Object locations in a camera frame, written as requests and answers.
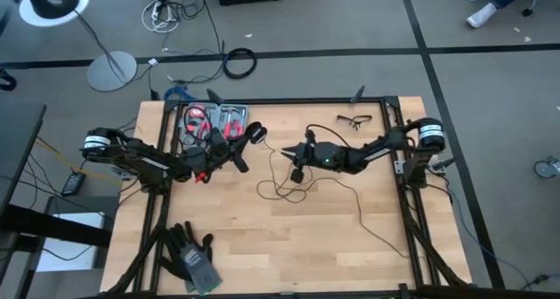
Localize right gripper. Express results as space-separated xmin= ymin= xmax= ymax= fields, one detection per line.
xmin=281 ymin=130 xmax=349 ymax=184

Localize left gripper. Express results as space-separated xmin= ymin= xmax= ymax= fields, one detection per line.
xmin=205 ymin=127 xmax=256 ymax=175

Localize black cord spool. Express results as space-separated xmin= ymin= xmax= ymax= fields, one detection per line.
xmin=246 ymin=121 xmax=270 ymax=145

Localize thin black cord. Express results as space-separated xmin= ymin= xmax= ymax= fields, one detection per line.
xmin=255 ymin=139 xmax=412 ymax=260

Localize black spring clamp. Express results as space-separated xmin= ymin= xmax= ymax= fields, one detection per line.
xmin=349 ymin=85 xmax=367 ymax=105
xmin=206 ymin=87 xmax=226 ymax=106

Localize clear safety glasses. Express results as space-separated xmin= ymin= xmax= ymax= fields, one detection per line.
xmin=335 ymin=114 xmax=374 ymax=131

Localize black work glove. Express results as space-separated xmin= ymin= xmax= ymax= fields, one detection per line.
xmin=157 ymin=220 xmax=214 ymax=282

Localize black glove grey cuff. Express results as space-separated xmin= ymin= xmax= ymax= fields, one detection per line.
xmin=178 ymin=241 xmax=224 ymax=296

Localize grey lamp stand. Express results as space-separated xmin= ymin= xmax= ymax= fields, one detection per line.
xmin=72 ymin=8 xmax=138 ymax=93

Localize black power adapter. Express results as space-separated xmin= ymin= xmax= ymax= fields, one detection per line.
xmin=59 ymin=171 xmax=87 ymax=198

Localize white box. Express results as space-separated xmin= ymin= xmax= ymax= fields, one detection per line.
xmin=34 ymin=211 xmax=106 ymax=273

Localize black desk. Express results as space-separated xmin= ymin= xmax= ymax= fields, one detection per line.
xmin=0 ymin=101 xmax=47 ymax=215

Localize person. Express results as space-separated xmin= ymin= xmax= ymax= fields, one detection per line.
xmin=465 ymin=0 xmax=533 ymax=29

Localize grey caster wheel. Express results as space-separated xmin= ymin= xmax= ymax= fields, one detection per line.
xmin=533 ymin=156 xmax=560 ymax=179

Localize black floor plug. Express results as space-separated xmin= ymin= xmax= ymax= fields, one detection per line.
xmin=520 ymin=272 xmax=560 ymax=291

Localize grey office chair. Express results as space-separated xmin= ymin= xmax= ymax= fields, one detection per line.
xmin=521 ymin=0 xmax=547 ymax=17

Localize black camera cable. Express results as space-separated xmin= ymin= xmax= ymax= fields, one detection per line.
xmin=305 ymin=123 xmax=351 ymax=150

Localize coiled black cable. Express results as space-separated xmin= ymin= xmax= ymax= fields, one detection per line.
xmin=221 ymin=47 xmax=258 ymax=80

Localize blue coiled cable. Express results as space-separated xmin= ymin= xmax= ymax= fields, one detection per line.
xmin=164 ymin=85 xmax=199 ymax=102

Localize yellow cable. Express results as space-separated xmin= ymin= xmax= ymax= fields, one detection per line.
xmin=34 ymin=139 xmax=122 ymax=184

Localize blue floor cable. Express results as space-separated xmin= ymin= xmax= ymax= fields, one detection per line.
xmin=445 ymin=184 xmax=535 ymax=287

